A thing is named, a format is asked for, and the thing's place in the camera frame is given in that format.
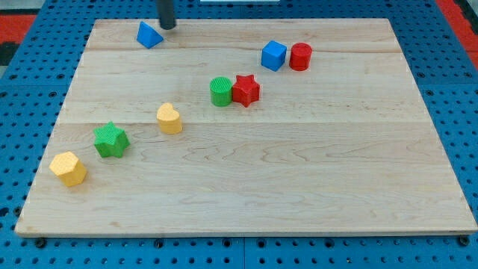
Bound green star block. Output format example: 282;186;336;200
93;122;130;158

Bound red star block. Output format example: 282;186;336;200
232;75;261;108

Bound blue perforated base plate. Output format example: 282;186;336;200
1;0;477;268

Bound blue cube block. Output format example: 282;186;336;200
261;40;287;72

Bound wooden board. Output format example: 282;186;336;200
15;19;477;238

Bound red cylinder block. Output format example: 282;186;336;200
289;43;313;71

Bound yellow heart block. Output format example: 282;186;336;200
156;102;183;135

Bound green cylinder block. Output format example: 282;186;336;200
209;76;232;107

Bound blue triangular prism block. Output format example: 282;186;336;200
136;21;164;49

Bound yellow hexagon block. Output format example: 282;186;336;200
49;152;87;187

